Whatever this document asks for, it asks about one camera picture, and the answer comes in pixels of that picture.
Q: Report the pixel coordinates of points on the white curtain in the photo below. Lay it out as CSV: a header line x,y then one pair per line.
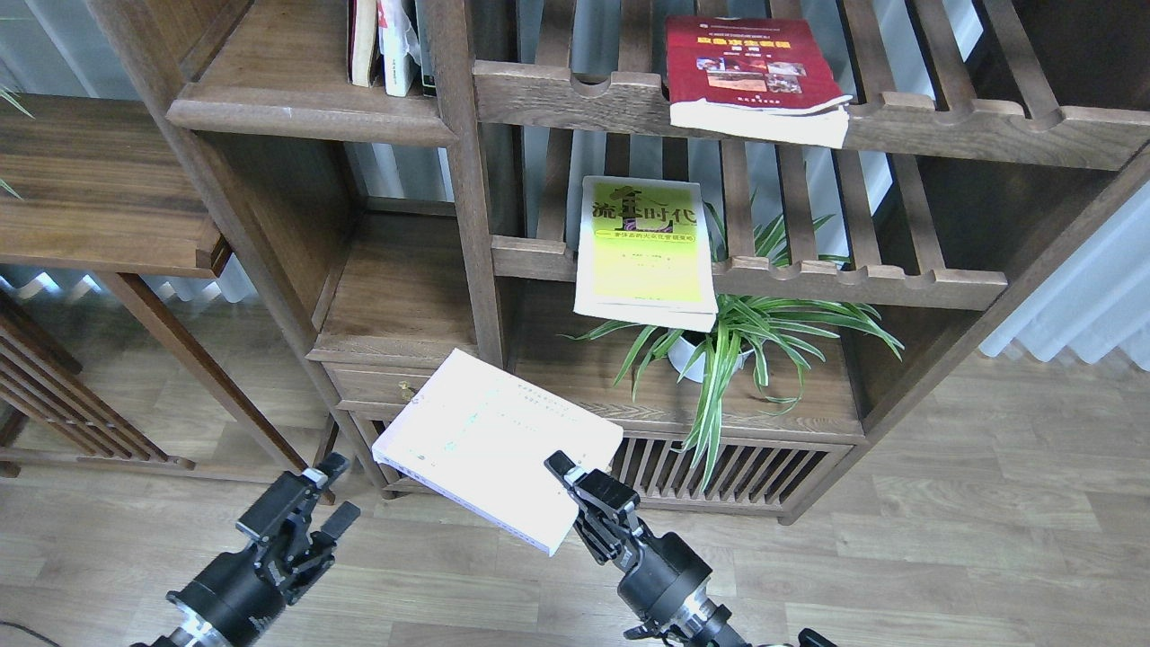
x,y
1096,302

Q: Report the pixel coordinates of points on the dark upright book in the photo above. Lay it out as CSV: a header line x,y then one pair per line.
x,y
427,69

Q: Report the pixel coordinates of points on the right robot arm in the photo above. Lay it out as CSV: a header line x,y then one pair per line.
x,y
717,631

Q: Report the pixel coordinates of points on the tan upright book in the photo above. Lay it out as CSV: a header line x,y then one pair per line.
x,y
363,48

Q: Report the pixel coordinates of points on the dark wooden bookshelf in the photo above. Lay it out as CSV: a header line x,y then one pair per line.
x,y
387,231

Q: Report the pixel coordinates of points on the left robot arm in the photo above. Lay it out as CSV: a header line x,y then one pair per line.
x,y
237,597

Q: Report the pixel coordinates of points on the red paperback book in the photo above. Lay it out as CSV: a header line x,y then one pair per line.
x,y
757,78

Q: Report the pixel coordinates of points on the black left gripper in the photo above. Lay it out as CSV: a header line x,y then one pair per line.
x,y
234,601

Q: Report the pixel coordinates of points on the wooden side table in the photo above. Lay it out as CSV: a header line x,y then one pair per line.
x,y
98,189

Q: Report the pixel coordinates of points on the white plastic-wrapped upright book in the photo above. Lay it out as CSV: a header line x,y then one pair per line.
x,y
399,46

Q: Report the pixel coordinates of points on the spider plant in white pot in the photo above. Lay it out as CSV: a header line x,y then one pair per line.
x,y
753,324

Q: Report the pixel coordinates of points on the white lilac paperback book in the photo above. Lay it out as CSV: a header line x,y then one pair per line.
x,y
480,436

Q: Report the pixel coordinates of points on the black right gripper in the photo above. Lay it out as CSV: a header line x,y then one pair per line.
x,y
664,582

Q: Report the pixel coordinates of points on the yellow-green paperback book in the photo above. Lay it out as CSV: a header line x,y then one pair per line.
x,y
644,255

